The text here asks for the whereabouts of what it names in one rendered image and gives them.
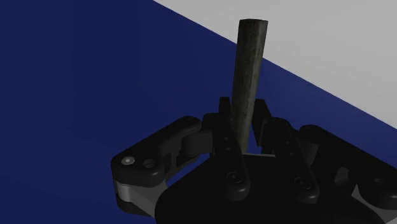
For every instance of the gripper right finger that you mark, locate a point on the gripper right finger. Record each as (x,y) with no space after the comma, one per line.
(338,149)

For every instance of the dark grey tapered stick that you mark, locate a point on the dark grey tapered stick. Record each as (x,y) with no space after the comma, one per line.
(248,77)

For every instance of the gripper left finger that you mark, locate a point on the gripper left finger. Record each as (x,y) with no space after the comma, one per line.
(161,149)

